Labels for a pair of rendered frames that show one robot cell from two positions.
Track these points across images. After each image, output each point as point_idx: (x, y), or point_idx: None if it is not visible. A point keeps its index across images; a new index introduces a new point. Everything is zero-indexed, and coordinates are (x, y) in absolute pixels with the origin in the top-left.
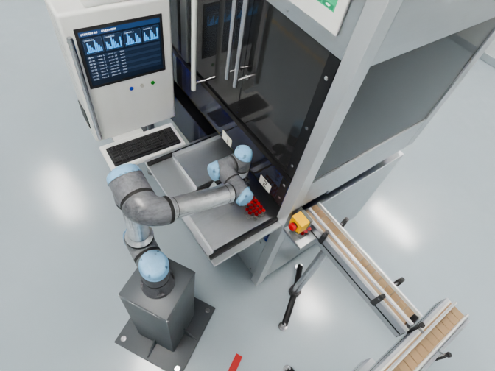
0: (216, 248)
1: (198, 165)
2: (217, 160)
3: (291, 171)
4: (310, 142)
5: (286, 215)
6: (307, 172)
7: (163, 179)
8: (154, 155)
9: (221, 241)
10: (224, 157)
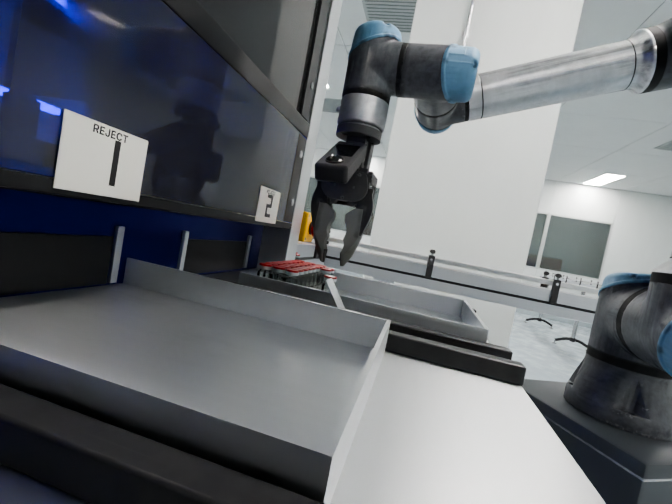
0: (455, 298)
1: (241, 369)
2: (450, 44)
3: (309, 104)
4: (334, 6)
5: (298, 232)
6: (327, 80)
7: (537, 465)
8: None
9: (425, 311)
10: (426, 44)
